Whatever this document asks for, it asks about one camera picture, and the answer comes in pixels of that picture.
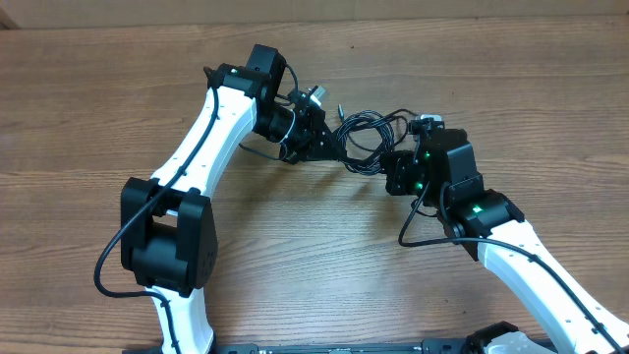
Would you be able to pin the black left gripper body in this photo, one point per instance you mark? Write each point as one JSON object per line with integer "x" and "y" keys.
{"x": 302, "y": 138}

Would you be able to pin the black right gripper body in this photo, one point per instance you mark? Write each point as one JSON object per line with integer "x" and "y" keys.
{"x": 409, "y": 179}

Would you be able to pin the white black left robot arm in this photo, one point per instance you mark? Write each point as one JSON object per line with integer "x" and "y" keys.
{"x": 168, "y": 237}

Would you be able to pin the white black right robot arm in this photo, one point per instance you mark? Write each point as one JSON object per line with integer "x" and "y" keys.
{"x": 443, "y": 173}

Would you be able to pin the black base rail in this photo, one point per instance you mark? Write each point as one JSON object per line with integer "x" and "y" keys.
{"x": 427, "y": 346}

